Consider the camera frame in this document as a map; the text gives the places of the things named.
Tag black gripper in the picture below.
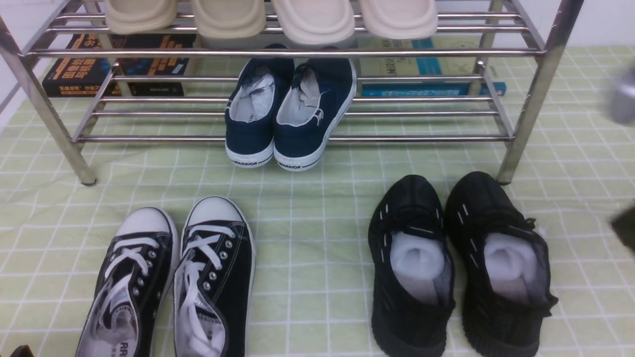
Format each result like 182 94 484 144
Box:
609 203 635 253

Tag black knit sneaker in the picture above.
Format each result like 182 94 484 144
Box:
444 172 558 357
368 175 455 357

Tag navy canvas shoe right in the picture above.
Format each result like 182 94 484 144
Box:
273 58 358 172

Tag navy canvas shoe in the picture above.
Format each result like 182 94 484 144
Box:
273 58 358 172
224 58 296 169

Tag navy canvas shoe left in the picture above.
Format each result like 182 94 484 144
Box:
224 58 296 169

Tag stainless steel shoe rack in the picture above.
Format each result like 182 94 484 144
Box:
1 0 584 187

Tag green checkered tablecloth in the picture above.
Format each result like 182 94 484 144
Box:
0 47 635 357

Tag beige blue book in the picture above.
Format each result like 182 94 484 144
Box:
358 35 480 97

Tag cream slipper far right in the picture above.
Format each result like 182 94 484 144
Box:
358 0 438 39

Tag cream slipper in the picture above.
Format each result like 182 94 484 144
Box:
358 0 438 39
271 0 356 45

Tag black white-laced sneaker right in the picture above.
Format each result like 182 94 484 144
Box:
173 196 256 357

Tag black white-laced sneaker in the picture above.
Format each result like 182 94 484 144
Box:
173 196 256 357
75 206 181 357

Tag beige slipper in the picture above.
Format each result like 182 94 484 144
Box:
190 0 267 39
105 0 178 35

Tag black white-laced sneaker left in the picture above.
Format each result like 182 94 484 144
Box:
75 206 181 357

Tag beige slipper far left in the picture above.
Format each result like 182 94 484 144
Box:
105 0 178 35

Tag black orange book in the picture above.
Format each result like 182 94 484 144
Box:
42 34 199 98

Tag dark object bottom left corner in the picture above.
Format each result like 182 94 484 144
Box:
10 344 34 357

